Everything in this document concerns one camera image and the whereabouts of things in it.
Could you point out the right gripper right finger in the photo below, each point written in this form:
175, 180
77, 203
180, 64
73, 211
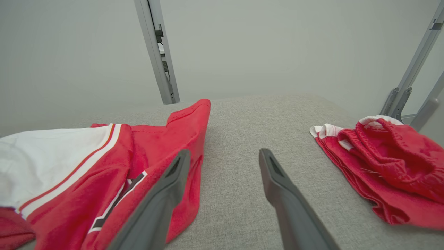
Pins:
295, 218

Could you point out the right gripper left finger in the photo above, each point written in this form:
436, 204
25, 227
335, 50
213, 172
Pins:
156, 208

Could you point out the red and white jersey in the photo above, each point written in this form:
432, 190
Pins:
69, 194

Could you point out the red shorts with white stripe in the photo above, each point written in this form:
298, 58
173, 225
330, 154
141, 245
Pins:
392, 166

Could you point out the grey partition post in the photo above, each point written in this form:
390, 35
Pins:
152, 52

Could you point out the grey metal frame bracket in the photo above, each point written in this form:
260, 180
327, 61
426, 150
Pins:
416, 59

